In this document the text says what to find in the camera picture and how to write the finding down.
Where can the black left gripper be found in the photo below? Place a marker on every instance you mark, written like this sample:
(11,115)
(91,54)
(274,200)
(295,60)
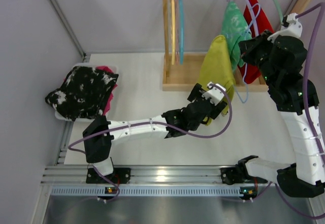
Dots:
(205,106)

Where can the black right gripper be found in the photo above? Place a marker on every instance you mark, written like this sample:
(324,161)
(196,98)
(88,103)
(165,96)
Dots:
(257,47)

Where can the light blue wire hanger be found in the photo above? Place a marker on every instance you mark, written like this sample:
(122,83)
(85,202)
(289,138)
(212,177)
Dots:
(244,100)

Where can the red trousers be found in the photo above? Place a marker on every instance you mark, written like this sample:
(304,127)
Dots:
(250,71)

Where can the green white tie-dye trousers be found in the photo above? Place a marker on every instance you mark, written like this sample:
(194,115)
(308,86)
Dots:
(235,29)

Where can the yellow-green trousers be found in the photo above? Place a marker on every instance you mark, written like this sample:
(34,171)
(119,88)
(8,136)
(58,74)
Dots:
(217,68)

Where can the lilac hanger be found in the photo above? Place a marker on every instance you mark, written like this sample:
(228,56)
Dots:
(253,16)

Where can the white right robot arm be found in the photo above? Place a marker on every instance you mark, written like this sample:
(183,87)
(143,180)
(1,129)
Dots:
(280,62)

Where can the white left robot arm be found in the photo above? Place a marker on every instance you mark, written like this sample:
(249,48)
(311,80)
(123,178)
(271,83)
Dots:
(99,137)

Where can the teal hanger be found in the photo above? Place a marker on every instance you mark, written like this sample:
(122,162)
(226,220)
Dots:
(180,31)

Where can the yellow hanger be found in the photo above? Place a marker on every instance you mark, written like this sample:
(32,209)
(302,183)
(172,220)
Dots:
(173,32)

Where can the wooden clothes rack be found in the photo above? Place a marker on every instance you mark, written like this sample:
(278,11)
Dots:
(183,77)

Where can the pink garment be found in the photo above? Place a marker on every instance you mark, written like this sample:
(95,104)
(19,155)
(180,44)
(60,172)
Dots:
(110,83)

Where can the black white patterned garment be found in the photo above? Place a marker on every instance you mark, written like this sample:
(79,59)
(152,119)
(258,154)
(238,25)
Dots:
(80,95)

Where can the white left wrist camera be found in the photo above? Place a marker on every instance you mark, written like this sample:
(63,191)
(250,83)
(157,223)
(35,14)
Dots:
(214,94)

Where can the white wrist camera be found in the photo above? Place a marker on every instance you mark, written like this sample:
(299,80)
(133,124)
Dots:
(290,27)
(214,94)

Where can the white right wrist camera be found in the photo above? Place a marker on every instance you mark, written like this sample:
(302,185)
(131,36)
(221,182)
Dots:
(290,27)

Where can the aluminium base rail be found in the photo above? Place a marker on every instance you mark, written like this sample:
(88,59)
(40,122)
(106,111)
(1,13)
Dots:
(62,174)

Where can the grey slotted cable duct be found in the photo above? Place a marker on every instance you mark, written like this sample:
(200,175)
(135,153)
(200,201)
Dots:
(154,191)

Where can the aluminium corner frame post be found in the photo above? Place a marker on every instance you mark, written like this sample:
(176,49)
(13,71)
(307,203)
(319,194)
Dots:
(67,27)

